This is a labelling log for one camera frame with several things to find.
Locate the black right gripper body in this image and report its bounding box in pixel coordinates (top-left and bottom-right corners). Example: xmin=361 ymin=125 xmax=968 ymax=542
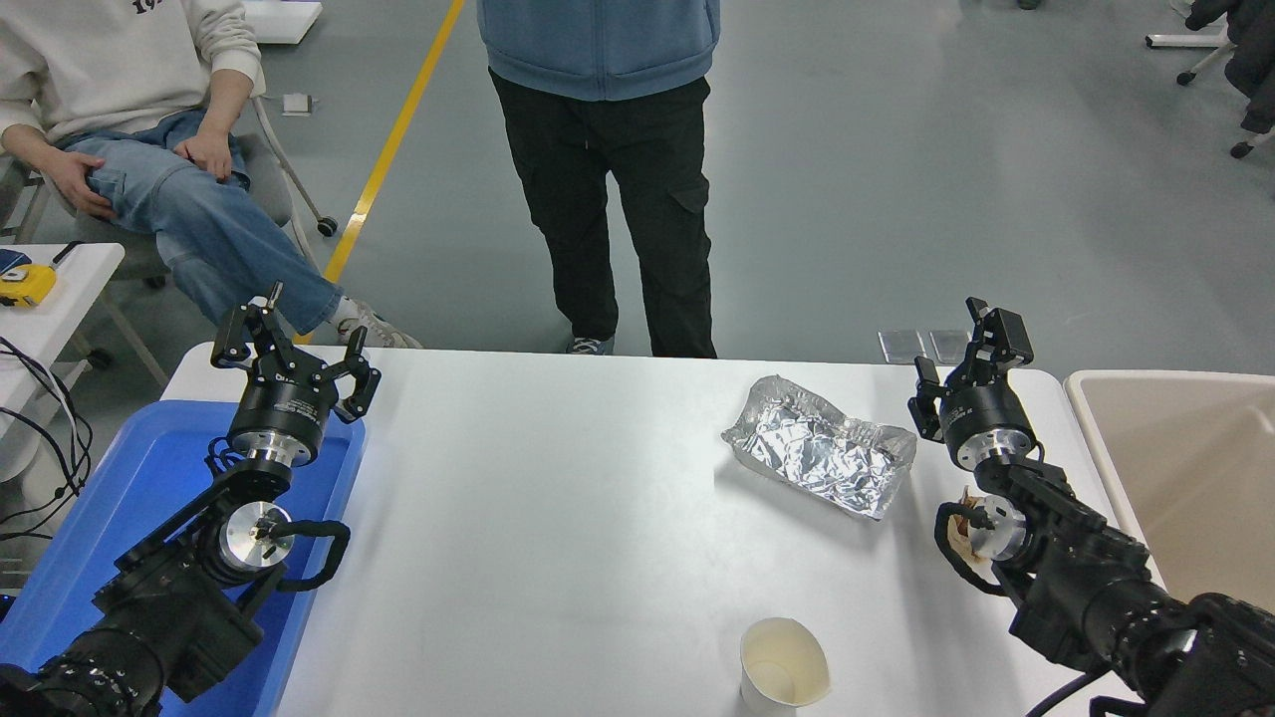
xmin=936 ymin=376 xmax=1033 ymax=449

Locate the standing person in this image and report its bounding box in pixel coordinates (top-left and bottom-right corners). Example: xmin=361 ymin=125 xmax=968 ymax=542
xmin=476 ymin=0 xmax=721 ymax=359

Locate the crumpled tan paper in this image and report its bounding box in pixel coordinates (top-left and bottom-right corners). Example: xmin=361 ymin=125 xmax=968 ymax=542
xmin=946 ymin=485 xmax=997 ymax=574

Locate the yellow tape measure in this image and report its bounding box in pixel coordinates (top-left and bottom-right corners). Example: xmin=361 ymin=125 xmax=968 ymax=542
xmin=0 ymin=263 xmax=58 ymax=309

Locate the blue plastic tray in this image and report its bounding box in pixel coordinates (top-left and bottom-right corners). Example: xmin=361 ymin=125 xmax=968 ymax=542
xmin=0 ymin=400 xmax=367 ymax=717

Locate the black cable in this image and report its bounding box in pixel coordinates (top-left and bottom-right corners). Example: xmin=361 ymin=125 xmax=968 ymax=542
xmin=0 ymin=337 xmax=94 ymax=544

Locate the white paper cup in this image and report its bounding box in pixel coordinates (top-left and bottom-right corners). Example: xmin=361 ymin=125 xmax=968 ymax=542
xmin=739 ymin=617 xmax=832 ymax=714

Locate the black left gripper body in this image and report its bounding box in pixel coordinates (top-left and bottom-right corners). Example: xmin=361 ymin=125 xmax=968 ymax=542
xmin=227 ymin=370 xmax=342 ymax=459

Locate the seated person's left hand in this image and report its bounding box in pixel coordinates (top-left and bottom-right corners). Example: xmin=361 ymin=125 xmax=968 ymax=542
xmin=174 ymin=129 xmax=236 ymax=182

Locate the seated person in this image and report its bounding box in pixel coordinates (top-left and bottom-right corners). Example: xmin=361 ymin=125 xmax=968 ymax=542
xmin=0 ymin=0 xmax=424 ymax=350

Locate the black jacket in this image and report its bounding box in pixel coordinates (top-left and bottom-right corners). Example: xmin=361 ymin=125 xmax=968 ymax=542
xmin=1185 ymin=0 xmax=1275 ymax=135

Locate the white flat board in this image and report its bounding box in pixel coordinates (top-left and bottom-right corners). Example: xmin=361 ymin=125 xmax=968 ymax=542
xmin=242 ymin=0 xmax=323 ymax=45

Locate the large pale bin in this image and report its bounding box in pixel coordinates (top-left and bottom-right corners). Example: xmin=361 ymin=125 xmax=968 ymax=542
xmin=1064 ymin=369 xmax=1275 ymax=613

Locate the seated person's right hand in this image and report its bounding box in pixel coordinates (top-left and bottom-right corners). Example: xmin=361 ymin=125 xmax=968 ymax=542
xmin=40 ymin=149 xmax=119 ymax=222

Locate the crumpled foil tray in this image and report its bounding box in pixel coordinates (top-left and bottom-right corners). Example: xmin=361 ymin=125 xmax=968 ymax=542
xmin=721 ymin=374 xmax=917 ymax=521

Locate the white side table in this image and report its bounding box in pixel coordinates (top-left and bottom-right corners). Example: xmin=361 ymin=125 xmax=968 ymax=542
xmin=0 ymin=242 xmax=170 ymax=484

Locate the grey rolling chair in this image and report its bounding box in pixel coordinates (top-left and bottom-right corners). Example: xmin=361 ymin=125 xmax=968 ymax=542
xmin=0 ymin=95 xmax=338 ymax=290

